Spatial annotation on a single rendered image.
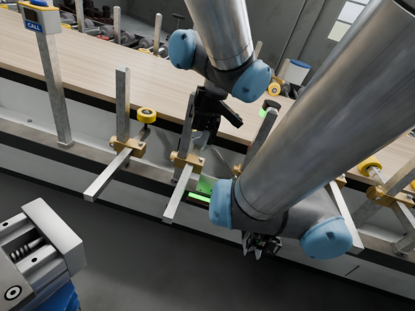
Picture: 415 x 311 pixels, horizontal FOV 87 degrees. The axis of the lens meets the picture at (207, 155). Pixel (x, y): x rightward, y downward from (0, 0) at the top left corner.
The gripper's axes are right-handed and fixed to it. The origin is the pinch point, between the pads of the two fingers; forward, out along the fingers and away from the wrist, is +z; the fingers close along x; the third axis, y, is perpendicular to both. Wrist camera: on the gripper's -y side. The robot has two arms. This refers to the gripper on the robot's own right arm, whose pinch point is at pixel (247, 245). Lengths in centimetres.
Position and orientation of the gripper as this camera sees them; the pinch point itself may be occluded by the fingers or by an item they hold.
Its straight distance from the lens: 70.4
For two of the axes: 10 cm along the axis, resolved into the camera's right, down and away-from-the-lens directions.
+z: -2.4, 7.7, 5.9
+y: -1.8, 5.6, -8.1
